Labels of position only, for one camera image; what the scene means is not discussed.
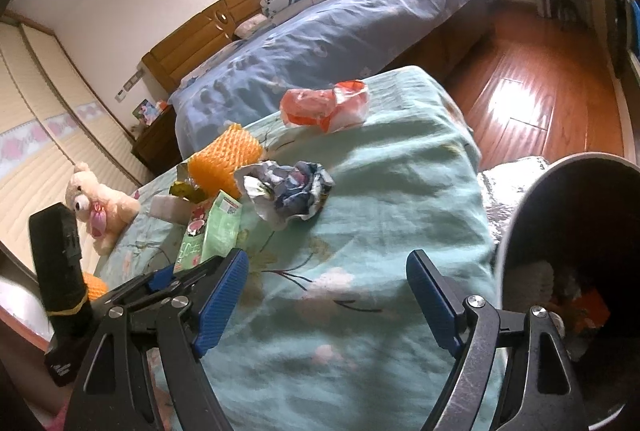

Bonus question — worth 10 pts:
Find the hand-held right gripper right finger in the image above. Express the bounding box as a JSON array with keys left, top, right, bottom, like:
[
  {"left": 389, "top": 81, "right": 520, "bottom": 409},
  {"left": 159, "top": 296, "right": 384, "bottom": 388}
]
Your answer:
[{"left": 406, "top": 249, "right": 583, "bottom": 431}]

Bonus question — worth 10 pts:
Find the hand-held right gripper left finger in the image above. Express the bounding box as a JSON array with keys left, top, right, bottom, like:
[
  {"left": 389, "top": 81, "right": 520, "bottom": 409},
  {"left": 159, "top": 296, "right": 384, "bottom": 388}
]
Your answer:
[{"left": 65, "top": 248, "right": 250, "bottom": 431}]

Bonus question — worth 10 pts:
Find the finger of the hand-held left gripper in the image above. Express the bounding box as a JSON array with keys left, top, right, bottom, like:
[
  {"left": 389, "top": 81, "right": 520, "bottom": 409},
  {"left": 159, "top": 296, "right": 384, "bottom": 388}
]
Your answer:
[
  {"left": 92, "top": 267, "right": 176, "bottom": 312},
  {"left": 127, "top": 256, "right": 230, "bottom": 309}
]

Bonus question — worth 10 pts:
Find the green packet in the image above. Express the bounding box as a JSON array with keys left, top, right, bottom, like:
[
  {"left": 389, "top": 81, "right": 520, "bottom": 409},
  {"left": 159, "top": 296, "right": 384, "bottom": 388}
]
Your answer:
[{"left": 172, "top": 191, "right": 244, "bottom": 274}]

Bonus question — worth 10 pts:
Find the small white box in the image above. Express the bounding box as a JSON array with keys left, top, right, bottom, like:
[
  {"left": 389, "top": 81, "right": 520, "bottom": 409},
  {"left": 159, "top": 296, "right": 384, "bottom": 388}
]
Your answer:
[{"left": 149, "top": 195, "right": 193, "bottom": 224}]

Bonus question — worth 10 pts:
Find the yellow green wrapper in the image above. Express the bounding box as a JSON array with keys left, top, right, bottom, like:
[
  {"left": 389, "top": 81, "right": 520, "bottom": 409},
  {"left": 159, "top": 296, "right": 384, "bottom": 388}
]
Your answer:
[{"left": 169, "top": 178, "right": 208, "bottom": 202}]

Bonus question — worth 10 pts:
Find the white foam net sleeve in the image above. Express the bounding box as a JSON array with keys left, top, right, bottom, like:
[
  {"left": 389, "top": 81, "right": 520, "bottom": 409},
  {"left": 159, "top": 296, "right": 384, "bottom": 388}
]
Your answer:
[{"left": 515, "top": 261, "right": 556, "bottom": 307}]

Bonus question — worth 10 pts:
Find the orange foam net sleeve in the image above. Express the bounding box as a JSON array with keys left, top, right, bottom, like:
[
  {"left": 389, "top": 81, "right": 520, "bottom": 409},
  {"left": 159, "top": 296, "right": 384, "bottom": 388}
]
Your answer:
[
  {"left": 80, "top": 272, "right": 108, "bottom": 302},
  {"left": 187, "top": 122, "right": 264, "bottom": 199}
]

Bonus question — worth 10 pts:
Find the blue wrapper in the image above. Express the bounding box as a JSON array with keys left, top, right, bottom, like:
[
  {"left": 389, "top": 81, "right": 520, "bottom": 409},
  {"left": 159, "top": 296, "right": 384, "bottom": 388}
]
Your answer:
[{"left": 235, "top": 160, "right": 335, "bottom": 229}]

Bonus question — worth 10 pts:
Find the red snack bag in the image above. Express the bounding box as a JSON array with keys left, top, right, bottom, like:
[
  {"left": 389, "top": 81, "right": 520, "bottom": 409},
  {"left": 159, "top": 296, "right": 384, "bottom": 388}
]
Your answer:
[{"left": 570, "top": 286, "right": 613, "bottom": 332}]

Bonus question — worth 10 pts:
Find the round grey trash bin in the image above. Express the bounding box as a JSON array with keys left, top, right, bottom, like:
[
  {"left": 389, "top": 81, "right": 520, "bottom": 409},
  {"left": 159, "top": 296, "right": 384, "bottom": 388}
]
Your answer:
[{"left": 492, "top": 152, "right": 640, "bottom": 431}]

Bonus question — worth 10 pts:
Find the orange and white package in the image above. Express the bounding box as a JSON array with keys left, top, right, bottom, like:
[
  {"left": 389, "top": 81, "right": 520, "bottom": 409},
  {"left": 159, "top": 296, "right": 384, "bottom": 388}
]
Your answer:
[{"left": 279, "top": 80, "right": 371, "bottom": 133}]

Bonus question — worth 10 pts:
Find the cream teddy bear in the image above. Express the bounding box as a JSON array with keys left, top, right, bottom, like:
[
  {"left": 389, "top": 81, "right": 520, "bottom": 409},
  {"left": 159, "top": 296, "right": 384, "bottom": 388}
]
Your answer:
[{"left": 65, "top": 162, "right": 142, "bottom": 257}]

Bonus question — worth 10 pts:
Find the silver foil bag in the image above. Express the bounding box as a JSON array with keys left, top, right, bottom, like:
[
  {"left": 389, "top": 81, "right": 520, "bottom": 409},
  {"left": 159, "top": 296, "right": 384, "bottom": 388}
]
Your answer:
[{"left": 475, "top": 156, "right": 551, "bottom": 252}]

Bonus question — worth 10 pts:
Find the wooden nightstand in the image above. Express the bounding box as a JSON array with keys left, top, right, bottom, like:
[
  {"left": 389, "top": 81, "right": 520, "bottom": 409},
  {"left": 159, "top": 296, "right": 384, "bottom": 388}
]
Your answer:
[{"left": 131, "top": 104, "right": 183, "bottom": 177}]

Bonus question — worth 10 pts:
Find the teal floral bedsheet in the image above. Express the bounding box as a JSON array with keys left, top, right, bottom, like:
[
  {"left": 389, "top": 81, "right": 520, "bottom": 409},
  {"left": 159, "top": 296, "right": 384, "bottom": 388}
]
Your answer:
[{"left": 92, "top": 65, "right": 506, "bottom": 431}]

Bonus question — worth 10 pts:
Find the white sliding closet door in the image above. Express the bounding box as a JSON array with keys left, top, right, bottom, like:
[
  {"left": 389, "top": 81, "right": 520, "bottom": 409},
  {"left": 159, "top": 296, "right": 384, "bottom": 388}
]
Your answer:
[{"left": 0, "top": 16, "right": 151, "bottom": 262}]

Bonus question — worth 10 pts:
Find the brown wooden headboard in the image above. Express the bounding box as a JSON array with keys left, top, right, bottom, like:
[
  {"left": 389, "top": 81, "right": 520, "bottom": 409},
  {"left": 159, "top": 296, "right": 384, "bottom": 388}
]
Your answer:
[{"left": 141, "top": 0, "right": 271, "bottom": 92}]

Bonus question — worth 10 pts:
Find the small pink white pillow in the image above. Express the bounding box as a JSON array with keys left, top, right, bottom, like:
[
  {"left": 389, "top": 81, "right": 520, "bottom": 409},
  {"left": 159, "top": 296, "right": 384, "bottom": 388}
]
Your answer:
[{"left": 234, "top": 15, "right": 273, "bottom": 39}]

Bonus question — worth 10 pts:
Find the bed with blue sheet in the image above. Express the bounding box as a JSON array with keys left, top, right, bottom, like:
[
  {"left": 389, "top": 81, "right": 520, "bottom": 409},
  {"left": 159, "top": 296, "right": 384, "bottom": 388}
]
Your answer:
[{"left": 167, "top": 0, "right": 496, "bottom": 162}]

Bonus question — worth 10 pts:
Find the black television cabinet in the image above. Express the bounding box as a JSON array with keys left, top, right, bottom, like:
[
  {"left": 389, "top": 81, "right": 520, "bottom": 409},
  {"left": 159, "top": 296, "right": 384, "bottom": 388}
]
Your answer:
[{"left": 595, "top": 0, "right": 640, "bottom": 87}]

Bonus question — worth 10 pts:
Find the photo frame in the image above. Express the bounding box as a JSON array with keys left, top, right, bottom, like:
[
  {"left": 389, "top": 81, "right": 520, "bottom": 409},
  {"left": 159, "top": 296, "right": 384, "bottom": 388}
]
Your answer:
[{"left": 131, "top": 98, "right": 168, "bottom": 127}]

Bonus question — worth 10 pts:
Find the wall switch panel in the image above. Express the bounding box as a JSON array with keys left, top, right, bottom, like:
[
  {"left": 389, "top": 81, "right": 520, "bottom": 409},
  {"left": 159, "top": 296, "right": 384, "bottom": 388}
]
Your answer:
[{"left": 114, "top": 68, "right": 146, "bottom": 102}]

